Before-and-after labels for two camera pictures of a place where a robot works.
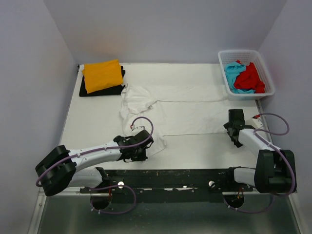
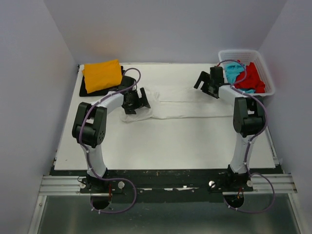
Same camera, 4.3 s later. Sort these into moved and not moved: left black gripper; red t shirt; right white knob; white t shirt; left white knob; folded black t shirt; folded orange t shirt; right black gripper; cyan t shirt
Moved: white t shirt; right black gripper; left black gripper
Not moved: cyan t shirt; folded black t shirt; red t shirt; folded orange t shirt; right white knob; left white knob
